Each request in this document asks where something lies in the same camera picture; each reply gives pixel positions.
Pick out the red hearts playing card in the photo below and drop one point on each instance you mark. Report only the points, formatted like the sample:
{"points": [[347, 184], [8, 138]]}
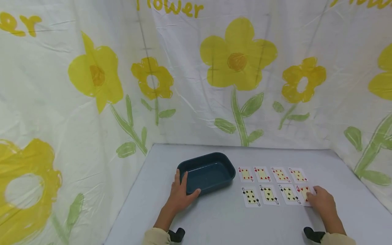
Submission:
{"points": [[302, 191]]}

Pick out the dark blue plastic tray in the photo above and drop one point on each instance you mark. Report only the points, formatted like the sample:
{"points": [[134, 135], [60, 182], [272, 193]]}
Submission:
{"points": [[211, 173]]}

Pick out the person's left forearm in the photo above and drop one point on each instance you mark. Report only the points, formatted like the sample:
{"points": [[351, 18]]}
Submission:
{"points": [[162, 224]]}

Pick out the person's right fingers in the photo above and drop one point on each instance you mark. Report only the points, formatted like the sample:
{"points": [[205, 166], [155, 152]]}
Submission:
{"points": [[319, 190]]}

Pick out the person's right forearm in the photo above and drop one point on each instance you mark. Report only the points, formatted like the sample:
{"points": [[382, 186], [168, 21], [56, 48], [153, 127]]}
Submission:
{"points": [[335, 228]]}

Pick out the person's left hand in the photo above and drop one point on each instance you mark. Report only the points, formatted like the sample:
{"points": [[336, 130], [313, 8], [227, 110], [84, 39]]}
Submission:
{"points": [[179, 199]]}

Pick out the person's left index finger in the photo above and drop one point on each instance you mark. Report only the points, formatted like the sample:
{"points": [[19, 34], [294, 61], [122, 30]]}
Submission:
{"points": [[185, 180]]}

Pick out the person's left middle finger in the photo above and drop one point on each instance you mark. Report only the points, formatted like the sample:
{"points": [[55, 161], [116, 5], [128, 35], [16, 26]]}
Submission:
{"points": [[177, 177]]}

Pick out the black wrist band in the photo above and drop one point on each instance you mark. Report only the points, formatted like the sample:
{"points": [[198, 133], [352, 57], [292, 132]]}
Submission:
{"points": [[177, 234], [314, 234]]}

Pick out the person's right hand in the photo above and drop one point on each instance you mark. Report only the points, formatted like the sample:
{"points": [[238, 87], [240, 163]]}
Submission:
{"points": [[324, 204]]}

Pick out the person's right thumb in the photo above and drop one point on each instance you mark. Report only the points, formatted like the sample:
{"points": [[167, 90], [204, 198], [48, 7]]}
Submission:
{"points": [[310, 196]]}

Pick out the person's left thumb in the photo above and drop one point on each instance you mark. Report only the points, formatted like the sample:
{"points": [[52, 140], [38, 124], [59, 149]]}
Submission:
{"points": [[195, 194]]}

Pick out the group of laid-out playing cards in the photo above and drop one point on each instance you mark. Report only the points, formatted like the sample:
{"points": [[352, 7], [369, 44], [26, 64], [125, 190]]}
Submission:
{"points": [[269, 194]]}

